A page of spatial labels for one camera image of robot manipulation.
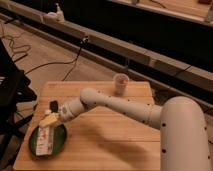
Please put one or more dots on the long metal rail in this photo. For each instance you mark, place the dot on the long metal rail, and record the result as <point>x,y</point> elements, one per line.
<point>172,51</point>

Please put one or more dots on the black rectangular block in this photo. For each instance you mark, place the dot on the black rectangular block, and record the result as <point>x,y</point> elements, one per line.
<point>53,106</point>

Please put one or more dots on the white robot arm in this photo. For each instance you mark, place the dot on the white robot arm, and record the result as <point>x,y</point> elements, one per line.
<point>181,121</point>

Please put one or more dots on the black chair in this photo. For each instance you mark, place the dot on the black chair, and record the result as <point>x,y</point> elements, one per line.
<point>14,88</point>

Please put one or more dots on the white object on rail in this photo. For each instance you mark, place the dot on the white object on rail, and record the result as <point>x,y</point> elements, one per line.
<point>58,15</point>

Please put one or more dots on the clear plastic cup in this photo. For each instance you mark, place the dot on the clear plastic cup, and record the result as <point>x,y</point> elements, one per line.
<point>120,83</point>

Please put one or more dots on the clear plastic bottle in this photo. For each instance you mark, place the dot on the clear plastic bottle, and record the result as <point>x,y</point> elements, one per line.
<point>44,144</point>

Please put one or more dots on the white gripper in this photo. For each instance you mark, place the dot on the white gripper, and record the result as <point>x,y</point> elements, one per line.
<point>65,115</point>

